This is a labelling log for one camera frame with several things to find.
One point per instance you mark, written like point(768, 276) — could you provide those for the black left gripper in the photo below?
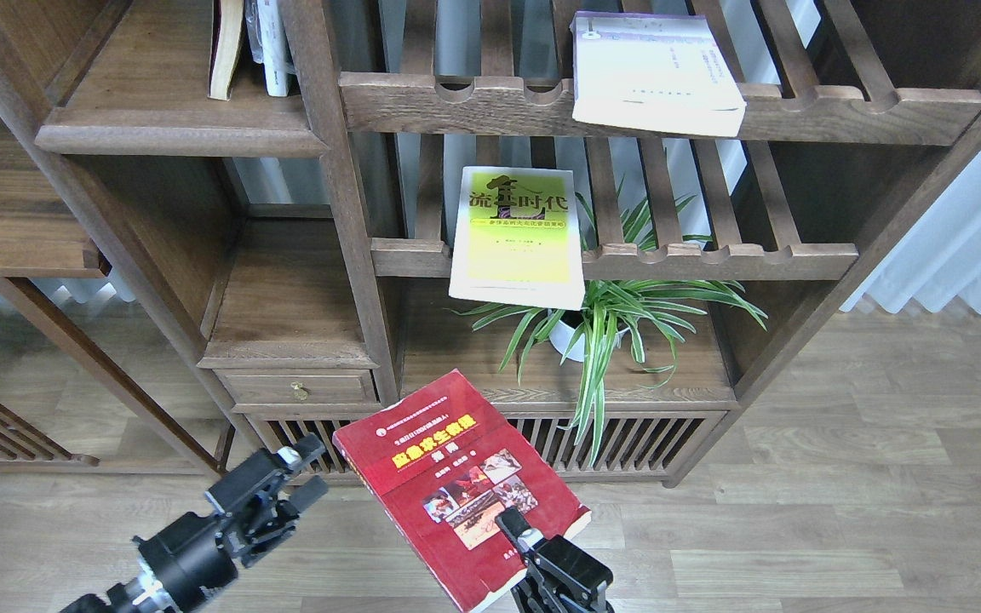
point(191, 561)

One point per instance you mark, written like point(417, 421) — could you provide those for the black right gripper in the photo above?
point(560, 577)

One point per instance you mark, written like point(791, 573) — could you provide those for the red cover book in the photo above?
point(444, 462)

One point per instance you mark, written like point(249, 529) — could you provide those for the brass drawer knob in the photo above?
point(299, 392)

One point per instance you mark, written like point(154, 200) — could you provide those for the white plant pot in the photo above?
point(572, 321)

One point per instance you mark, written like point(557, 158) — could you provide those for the dark wooden bookshelf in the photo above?
point(304, 240)

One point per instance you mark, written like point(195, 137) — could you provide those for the green spider plant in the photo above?
point(612, 309)

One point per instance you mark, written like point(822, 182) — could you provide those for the yellow green cover book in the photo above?
point(517, 238)

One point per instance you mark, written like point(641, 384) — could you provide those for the upright white book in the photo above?
point(274, 48)

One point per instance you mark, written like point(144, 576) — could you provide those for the upright tan book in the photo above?
point(225, 47)

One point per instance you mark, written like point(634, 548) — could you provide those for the white cover book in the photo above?
point(662, 73)

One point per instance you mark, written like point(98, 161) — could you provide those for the white curtain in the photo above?
point(939, 259)

